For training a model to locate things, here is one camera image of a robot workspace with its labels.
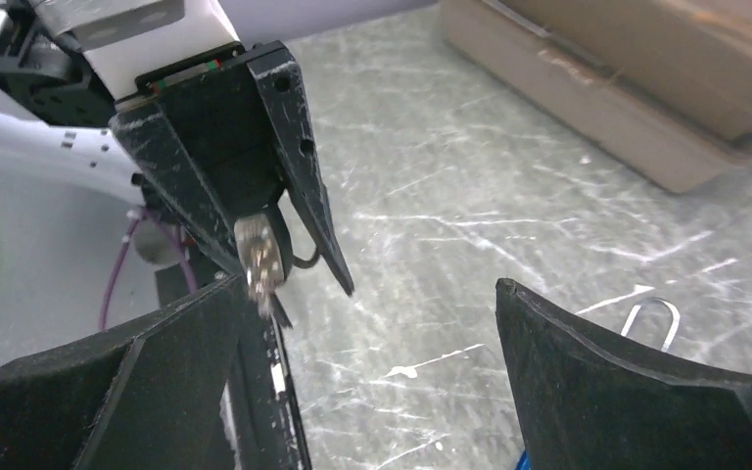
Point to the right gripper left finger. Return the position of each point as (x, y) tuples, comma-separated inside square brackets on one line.
[(68, 407)]

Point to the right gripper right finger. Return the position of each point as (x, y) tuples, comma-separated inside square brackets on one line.
[(589, 398)]

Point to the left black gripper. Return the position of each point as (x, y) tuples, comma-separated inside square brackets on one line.
[(207, 146)]

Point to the blue cable lock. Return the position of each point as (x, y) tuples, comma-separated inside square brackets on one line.
[(523, 462)]

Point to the brass padlock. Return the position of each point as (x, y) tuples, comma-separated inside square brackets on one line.
[(654, 313)]

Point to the small black cable lock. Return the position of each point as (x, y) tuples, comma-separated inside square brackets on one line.
[(265, 250)]

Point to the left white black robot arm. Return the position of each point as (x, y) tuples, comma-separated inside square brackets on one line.
[(55, 115)]

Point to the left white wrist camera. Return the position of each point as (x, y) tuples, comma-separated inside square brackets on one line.
[(124, 39)]

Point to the translucent brown toolbox pink handle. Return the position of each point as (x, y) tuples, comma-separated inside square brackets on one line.
[(663, 86)]

